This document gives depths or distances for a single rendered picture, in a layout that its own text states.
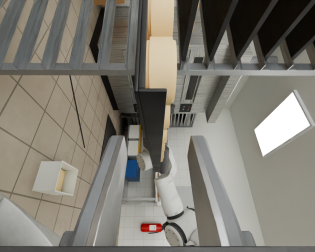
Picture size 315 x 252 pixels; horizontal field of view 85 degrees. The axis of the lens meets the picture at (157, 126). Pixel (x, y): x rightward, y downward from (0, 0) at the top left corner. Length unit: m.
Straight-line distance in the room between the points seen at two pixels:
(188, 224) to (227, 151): 4.18
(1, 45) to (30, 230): 0.66
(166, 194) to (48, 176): 1.05
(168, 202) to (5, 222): 0.43
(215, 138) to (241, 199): 1.52
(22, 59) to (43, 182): 0.96
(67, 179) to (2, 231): 1.38
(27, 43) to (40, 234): 0.64
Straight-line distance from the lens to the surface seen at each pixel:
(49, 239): 0.37
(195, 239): 0.64
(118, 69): 0.62
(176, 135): 4.62
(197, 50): 2.45
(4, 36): 0.89
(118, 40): 2.49
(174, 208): 0.65
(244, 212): 4.51
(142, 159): 0.60
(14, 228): 0.39
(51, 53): 0.74
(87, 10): 0.85
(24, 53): 0.79
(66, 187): 1.75
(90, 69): 0.65
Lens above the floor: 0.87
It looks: level
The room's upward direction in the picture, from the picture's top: 90 degrees clockwise
